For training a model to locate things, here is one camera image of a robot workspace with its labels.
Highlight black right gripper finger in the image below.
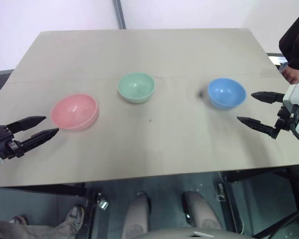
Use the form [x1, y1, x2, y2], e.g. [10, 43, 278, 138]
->
[251, 91, 286, 104]
[236, 116, 281, 139]

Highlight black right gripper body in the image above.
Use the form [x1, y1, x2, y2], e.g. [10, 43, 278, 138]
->
[275, 104, 299, 132]

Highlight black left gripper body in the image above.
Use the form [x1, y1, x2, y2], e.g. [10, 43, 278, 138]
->
[0, 125, 25, 160]

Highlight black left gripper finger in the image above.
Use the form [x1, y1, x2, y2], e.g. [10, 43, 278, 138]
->
[20, 128, 60, 153]
[5, 115, 47, 134]

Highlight bystander bare hand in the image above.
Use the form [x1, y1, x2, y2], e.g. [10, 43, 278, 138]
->
[281, 66, 299, 85]

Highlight blue plastic bowl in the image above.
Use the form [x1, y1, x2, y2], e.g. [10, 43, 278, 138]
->
[207, 78, 247, 111]

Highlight pink plastic bowl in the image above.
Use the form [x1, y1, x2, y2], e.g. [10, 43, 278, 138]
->
[50, 94, 100, 132]

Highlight dark grey side furniture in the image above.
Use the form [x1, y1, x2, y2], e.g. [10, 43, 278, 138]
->
[0, 69, 14, 107]

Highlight bystander in black clothing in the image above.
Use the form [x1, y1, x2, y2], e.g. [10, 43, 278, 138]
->
[279, 0, 299, 73]

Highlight grey sneaker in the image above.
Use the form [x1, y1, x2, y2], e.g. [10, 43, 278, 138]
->
[8, 215, 28, 225]
[55, 205, 86, 233]

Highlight grey trouser leg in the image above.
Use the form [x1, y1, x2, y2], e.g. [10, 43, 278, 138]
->
[0, 220, 74, 239]

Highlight silver robot leg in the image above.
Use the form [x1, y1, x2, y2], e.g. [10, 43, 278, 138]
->
[121, 191, 150, 239]
[181, 190, 223, 231]

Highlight green plastic bowl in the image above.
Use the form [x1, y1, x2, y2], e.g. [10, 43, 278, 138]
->
[117, 72, 155, 104]

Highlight grey vertical pole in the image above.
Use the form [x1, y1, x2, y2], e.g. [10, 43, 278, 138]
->
[113, 0, 127, 29]

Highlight black floor cable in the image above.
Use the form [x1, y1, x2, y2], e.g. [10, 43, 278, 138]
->
[253, 208, 299, 239]

